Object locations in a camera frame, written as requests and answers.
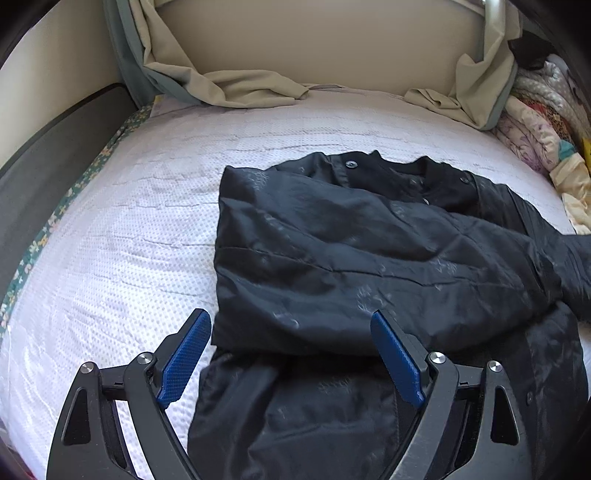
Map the floral quilt pile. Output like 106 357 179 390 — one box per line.
492 54 591 186

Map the beige curtain with teal lining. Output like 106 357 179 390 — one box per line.
102 0 311 110
404 18 519 131

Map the grey bed guard panel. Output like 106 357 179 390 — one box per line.
0 83 139 298

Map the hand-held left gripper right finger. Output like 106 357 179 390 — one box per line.
370 309 548 480

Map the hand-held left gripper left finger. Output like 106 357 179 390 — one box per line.
46 308 213 480

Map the pale yellow blanket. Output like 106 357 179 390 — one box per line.
549 152 591 236

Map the white dotted bed cover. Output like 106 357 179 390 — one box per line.
0 85 583 476

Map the black jacket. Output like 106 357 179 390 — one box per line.
187 150 591 480

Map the metal pole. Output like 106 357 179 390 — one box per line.
481 0 507 25

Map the green floral bed sheet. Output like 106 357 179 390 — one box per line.
0 104 157 326

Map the black cloth item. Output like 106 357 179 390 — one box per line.
508 34 561 71

